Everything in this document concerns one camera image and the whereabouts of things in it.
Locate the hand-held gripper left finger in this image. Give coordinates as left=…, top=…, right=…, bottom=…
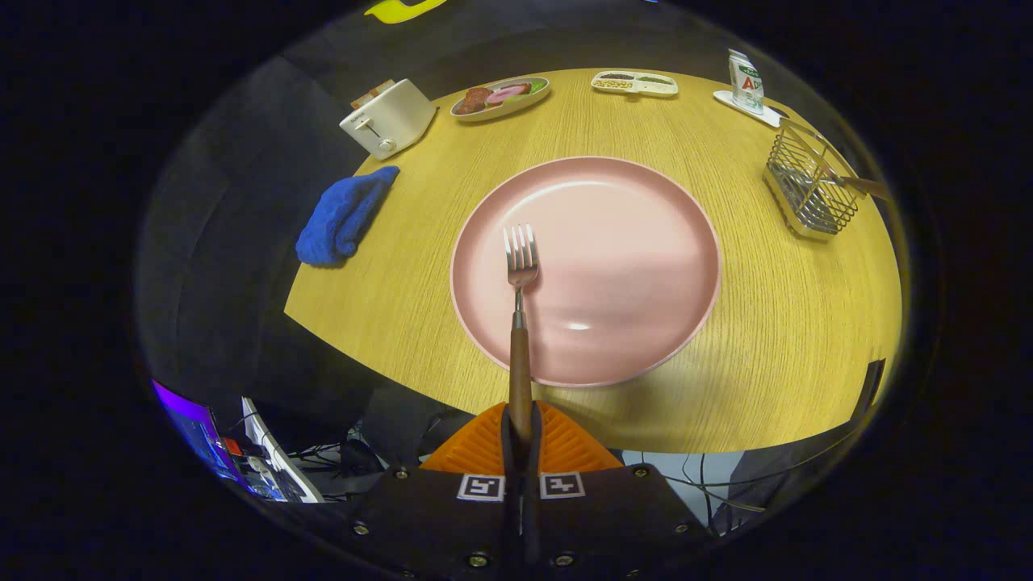
left=347, top=401, right=521, bottom=581

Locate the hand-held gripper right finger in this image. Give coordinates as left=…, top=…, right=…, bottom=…
left=521, top=401, right=715, bottom=581

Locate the wooden handled metal fork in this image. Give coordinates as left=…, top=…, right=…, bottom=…
left=503, top=224, right=540, bottom=453

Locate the wooden handled metal spoon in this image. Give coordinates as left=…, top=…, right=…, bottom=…
left=839, top=173, right=893, bottom=203

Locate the pink round plate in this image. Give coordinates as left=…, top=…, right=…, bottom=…
left=450, top=156, right=722, bottom=389

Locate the blue folded towel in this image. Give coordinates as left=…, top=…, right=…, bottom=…
left=295, top=165, right=401, bottom=268

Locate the glowing purple screen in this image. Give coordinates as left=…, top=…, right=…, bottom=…
left=152, top=379, right=247, bottom=485

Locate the beige food plate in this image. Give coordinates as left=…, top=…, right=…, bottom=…
left=450, top=76, right=552, bottom=123

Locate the white toaster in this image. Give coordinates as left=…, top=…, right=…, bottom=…
left=339, top=78, right=437, bottom=160

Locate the white divided bean dish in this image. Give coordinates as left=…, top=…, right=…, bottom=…
left=590, top=70, right=680, bottom=99

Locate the white square coaster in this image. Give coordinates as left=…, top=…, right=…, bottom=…
left=713, top=89, right=784, bottom=129

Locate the white drink bottle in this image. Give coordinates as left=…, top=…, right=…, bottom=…
left=728, top=48, right=765, bottom=115

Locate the black cable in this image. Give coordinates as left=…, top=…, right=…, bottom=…
left=638, top=452, right=767, bottom=517
left=286, top=428, right=380, bottom=481

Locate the black table edge bracket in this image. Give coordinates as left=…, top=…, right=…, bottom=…
left=854, top=359, right=887, bottom=420

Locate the metal wire basket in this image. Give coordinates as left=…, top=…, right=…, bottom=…
left=763, top=119, right=863, bottom=240

